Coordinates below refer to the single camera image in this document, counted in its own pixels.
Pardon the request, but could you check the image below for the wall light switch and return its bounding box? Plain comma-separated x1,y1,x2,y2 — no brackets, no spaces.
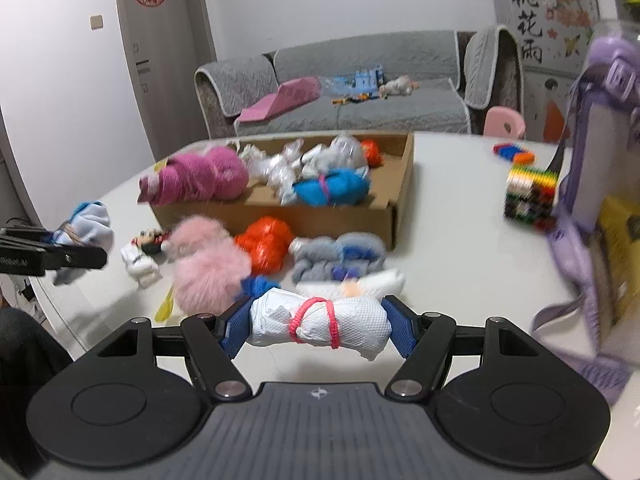
90,15,103,30

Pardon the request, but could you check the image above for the light blue sock bundle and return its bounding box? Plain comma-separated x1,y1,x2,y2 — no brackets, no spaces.
51,200,114,254

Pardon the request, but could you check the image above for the grey blue sock bundle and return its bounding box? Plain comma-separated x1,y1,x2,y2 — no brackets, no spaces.
288,232,386,284

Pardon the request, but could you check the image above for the purple bag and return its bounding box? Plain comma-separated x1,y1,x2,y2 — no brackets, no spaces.
532,22,639,404

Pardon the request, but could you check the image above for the cartoon mouse white sock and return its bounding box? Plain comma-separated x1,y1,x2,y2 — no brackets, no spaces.
120,229,169,288

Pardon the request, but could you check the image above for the decorated refrigerator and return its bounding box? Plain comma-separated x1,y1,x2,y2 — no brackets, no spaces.
494,0,600,143

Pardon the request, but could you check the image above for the orange bundle green ribbon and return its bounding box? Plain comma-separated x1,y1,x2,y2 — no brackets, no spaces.
360,139,384,168

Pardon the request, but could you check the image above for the white sock with band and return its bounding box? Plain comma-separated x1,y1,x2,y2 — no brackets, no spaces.
295,269,406,300

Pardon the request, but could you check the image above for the blue toy castle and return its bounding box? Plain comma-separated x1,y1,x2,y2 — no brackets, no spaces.
352,65,385,96

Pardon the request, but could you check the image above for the grey covered sofa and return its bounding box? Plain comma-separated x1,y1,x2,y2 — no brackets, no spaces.
194,25,524,139

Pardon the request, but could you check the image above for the white mesh sock bundle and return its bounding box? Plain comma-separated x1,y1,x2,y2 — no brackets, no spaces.
247,287,392,361

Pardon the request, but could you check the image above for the plush toy on sofa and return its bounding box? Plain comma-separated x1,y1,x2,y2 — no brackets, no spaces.
378,75,420,99

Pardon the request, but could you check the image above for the pink plastic chair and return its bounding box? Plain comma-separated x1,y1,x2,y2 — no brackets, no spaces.
483,106,526,140

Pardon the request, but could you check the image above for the small coloured block strip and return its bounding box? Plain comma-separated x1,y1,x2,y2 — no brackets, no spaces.
492,143,535,166

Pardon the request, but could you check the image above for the grey door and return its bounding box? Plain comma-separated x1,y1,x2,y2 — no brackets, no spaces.
116,0,216,160

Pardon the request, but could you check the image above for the multicolour block cube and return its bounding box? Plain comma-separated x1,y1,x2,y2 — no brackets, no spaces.
503,165,559,232

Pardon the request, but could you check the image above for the brown cardboard box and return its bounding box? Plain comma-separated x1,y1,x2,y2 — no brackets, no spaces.
151,131,414,250

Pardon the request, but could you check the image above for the yellow package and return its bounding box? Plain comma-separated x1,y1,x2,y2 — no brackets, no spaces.
597,195,639,325

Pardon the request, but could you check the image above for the light pink fluffy bundle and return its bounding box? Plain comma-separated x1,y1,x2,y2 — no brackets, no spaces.
168,216,252,315

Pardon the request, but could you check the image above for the magenta fluffy sock bundle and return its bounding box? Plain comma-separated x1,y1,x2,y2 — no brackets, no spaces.
137,146,250,206

